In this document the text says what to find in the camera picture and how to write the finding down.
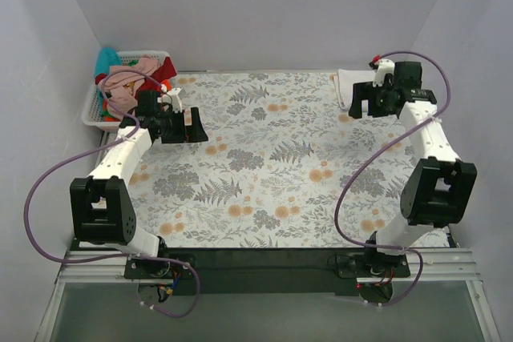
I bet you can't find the white t shirt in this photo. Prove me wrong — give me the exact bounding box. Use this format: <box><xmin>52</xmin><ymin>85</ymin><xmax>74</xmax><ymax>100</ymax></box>
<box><xmin>333</xmin><ymin>69</ymin><xmax>374</xmax><ymax>112</ymax></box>

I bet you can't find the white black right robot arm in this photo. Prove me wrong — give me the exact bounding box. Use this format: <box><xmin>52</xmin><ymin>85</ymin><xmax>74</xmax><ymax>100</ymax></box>
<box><xmin>348</xmin><ymin>58</ymin><xmax>477</xmax><ymax>276</ymax></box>

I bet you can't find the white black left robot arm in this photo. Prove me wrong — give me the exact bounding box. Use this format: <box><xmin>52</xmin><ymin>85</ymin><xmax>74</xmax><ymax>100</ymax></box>
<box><xmin>70</xmin><ymin>91</ymin><xmax>208</xmax><ymax>278</ymax></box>

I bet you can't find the red t shirt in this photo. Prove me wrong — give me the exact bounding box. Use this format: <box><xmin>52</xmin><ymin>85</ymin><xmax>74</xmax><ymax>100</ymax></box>
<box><xmin>137</xmin><ymin>56</ymin><xmax>177</xmax><ymax>92</ymax></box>

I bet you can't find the pink t shirt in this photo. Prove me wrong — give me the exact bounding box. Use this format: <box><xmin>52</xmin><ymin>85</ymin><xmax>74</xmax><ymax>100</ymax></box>
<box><xmin>98</xmin><ymin>57</ymin><xmax>160</xmax><ymax>116</ymax></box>

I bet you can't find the green garment in basket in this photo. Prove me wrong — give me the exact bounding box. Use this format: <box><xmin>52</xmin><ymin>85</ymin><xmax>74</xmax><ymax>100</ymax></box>
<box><xmin>100</xmin><ymin>98</ymin><xmax>118</xmax><ymax>122</ymax></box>

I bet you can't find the white plastic laundry basket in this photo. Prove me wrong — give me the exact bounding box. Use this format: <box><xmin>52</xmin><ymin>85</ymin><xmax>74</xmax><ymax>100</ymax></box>
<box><xmin>82</xmin><ymin>50</ymin><xmax>169</xmax><ymax>132</ymax></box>

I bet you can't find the floral patterned table mat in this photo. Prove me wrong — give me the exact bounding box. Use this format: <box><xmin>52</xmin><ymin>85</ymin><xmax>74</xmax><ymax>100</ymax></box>
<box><xmin>128</xmin><ymin>72</ymin><xmax>417</xmax><ymax>247</ymax></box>

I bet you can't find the teal t shirt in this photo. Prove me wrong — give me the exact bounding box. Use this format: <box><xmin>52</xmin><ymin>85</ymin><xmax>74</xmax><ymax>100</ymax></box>
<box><xmin>94</xmin><ymin>47</ymin><xmax>122</xmax><ymax>85</ymax></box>

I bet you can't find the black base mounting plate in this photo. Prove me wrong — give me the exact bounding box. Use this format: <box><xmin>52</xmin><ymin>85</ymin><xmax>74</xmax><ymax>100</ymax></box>
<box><xmin>123</xmin><ymin>247</ymin><xmax>410</xmax><ymax>296</ymax></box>

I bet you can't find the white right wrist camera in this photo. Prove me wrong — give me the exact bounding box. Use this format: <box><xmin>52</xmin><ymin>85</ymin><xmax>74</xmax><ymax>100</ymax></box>
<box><xmin>369</xmin><ymin>55</ymin><xmax>395</xmax><ymax>87</ymax></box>

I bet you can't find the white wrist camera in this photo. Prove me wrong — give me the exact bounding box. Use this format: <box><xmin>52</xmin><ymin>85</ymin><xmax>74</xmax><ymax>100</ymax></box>
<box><xmin>160</xmin><ymin>87</ymin><xmax>185</xmax><ymax>113</ymax></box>
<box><xmin>369</xmin><ymin>55</ymin><xmax>395</xmax><ymax>87</ymax></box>

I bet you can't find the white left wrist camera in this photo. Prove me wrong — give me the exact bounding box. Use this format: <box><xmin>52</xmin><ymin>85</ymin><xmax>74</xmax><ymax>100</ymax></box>
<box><xmin>160</xmin><ymin>87</ymin><xmax>185</xmax><ymax>113</ymax></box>

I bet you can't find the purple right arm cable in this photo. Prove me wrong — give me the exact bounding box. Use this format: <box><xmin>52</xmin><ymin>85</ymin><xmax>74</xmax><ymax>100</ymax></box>
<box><xmin>334</xmin><ymin>50</ymin><xmax>454</xmax><ymax>308</ymax></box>

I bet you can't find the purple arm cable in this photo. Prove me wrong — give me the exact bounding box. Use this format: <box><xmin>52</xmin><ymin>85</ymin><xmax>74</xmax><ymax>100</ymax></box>
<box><xmin>334</xmin><ymin>50</ymin><xmax>454</xmax><ymax>308</ymax></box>
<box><xmin>23</xmin><ymin>70</ymin><xmax>201</xmax><ymax>319</ymax></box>

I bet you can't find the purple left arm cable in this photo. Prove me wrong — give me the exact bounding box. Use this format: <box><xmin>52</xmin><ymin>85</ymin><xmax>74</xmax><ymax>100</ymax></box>
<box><xmin>23</xmin><ymin>70</ymin><xmax>201</xmax><ymax>319</ymax></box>

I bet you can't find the aluminium frame rail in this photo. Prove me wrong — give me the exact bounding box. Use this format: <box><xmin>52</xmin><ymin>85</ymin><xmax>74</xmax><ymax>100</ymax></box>
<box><xmin>57</xmin><ymin>249</ymin><xmax>127</xmax><ymax>284</ymax></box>

